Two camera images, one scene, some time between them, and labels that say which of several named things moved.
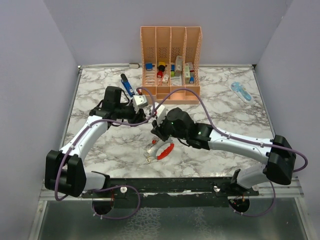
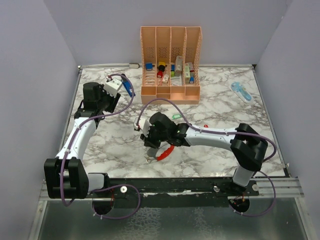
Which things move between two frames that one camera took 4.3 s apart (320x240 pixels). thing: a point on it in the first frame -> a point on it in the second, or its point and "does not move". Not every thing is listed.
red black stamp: x=161 y=69 does not move
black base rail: x=171 y=192 does not move
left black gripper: x=138 y=117 -> x=113 y=100
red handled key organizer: x=156 y=150 does not move
